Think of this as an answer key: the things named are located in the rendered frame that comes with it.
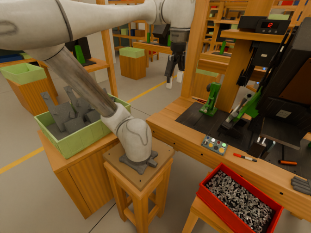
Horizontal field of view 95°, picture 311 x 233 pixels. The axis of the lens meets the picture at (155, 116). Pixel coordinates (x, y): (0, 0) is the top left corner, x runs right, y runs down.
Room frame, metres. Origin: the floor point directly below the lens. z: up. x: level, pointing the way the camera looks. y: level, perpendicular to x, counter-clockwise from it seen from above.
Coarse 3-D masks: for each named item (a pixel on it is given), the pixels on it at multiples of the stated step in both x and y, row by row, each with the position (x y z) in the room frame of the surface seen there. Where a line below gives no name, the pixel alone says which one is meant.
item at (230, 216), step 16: (208, 176) 0.44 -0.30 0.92; (224, 176) 0.47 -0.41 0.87; (240, 176) 0.45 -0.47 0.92; (208, 192) 0.36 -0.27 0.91; (224, 192) 0.38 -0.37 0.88; (240, 192) 0.38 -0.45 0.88; (256, 192) 0.37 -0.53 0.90; (224, 208) 0.29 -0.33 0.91; (240, 208) 0.30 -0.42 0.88; (256, 208) 0.31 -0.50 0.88; (272, 208) 0.31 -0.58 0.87; (240, 224) 0.24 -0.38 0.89; (256, 224) 0.24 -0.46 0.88; (272, 224) 0.24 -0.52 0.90
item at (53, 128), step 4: (52, 124) 0.91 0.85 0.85; (56, 124) 0.91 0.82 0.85; (88, 124) 0.92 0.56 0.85; (48, 128) 0.86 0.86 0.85; (52, 128) 0.86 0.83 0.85; (56, 128) 0.86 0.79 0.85; (52, 132) 0.81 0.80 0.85; (56, 132) 0.81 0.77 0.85; (60, 132) 0.82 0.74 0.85; (64, 132) 0.82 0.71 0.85; (72, 132) 0.82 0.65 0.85; (56, 136) 0.77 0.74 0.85; (60, 136) 0.77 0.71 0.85; (64, 136) 0.77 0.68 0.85
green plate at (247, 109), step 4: (260, 88) 0.83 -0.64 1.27; (256, 92) 0.84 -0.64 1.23; (260, 92) 0.76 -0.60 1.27; (256, 96) 0.76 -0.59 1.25; (260, 96) 0.76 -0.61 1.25; (252, 100) 0.77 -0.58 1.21; (256, 100) 0.76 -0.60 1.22; (248, 104) 0.77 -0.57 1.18; (252, 104) 0.77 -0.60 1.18; (244, 108) 0.79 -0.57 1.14; (248, 108) 0.78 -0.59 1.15; (252, 108) 0.76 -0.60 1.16; (244, 112) 0.78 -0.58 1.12; (248, 112) 0.77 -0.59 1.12; (252, 112) 0.76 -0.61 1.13; (256, 112) 0.75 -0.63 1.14; (252, 116) 0.75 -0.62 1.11
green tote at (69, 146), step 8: (112, 96) 1.23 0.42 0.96; (128, 104) 1.09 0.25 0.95; (48, 112) 0.93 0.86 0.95; (40, 120) 0.87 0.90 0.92; (48, 120) 0.91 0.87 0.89; (88, 128) 0.77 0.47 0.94; (96, 128) 0.81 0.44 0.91; (104, 128) 0.86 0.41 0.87; (48, 136) 0.73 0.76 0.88; (72, 136) 0.68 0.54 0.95; (80, 136) 0.71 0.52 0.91; (88, 136) 0.76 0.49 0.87; (96, 136) 0.80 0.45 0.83; (56, 144) 0.63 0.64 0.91; (64, 144) 0.63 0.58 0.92; (72, 144) 0.67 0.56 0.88; (80, 144) 0.70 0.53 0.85; (88, 144) 0.74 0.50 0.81; (64, 152) 0.62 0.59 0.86; (72, 152) 0.65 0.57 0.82
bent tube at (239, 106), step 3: (249, 93) 0.86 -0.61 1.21; (252, 93) 0.86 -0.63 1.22; (246, 96) 0.85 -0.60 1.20; (249, 96) 0.88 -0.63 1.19; (252, 96) 0.85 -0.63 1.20; (243, 99) 0.90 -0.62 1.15; (246, 99) 0.87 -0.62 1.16; (249, 99) 0.83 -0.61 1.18; (240, 102) 0.92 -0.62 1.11; (243, 102) 0.91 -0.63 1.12; (237, 105) 0.92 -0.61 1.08; (240, 105) 0.91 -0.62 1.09; (237, 108) 0.91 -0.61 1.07; (234, 111) 0.90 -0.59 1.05; (228, 117) 0.87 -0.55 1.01; (225, 120) 0.86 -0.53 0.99; (228, 120) 0.85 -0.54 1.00
